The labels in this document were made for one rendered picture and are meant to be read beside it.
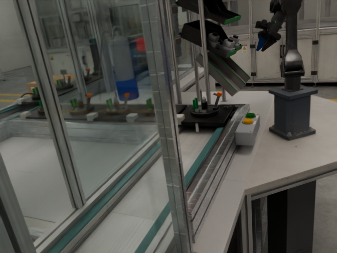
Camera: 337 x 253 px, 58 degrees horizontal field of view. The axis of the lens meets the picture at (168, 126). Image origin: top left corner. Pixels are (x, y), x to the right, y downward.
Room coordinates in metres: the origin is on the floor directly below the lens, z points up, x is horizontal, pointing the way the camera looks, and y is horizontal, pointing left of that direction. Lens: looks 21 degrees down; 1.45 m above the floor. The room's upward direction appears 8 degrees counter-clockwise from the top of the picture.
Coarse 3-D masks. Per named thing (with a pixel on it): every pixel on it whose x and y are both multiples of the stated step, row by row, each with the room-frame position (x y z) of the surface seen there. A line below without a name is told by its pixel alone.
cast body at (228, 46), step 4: (224, 40) 1.59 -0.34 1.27; (228, 40) 1.59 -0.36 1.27; (232, 40) 1.58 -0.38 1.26; (224, 44) 1.59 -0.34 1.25; (228, 44) 1.58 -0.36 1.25; (232, 44) 1.58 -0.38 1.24; (220, 48) 1.61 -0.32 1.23; (224, 48) 1.59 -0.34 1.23; (228, 48) 1.58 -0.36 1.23; (232, 48) 1.59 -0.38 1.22; (228, 52) 1.58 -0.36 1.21
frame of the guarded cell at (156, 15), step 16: (160, 0) 0.54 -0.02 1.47; (160, 16) 0.54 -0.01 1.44; (160, 32) 0.53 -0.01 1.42; (160, 48) 0.52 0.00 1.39; (160, 64) 0.52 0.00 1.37; (160, 80) 0.53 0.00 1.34; (160, 96) 0.53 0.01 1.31; (176, 112) 0.55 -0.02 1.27; (176, 128) 0.54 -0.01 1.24; (176, 144) 0.53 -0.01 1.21; (176, 160) 0.52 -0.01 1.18; (176, 176) 0.52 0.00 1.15; (176, 192) 0.53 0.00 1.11
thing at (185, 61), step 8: (176, 0) 2.77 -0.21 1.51; (184, 16) 2.91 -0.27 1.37; (168, 32) 2.56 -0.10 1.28; (168, 40) 2.54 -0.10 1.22; (184, 40) 2.85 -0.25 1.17; (168, 48) 2.52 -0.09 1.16; (184, 48) 2.83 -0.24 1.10; (184, 56) 2.81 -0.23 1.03; (184, 64) 2.79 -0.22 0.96; (192, 64) 2.98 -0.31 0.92; (184, 72) 2.77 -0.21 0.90
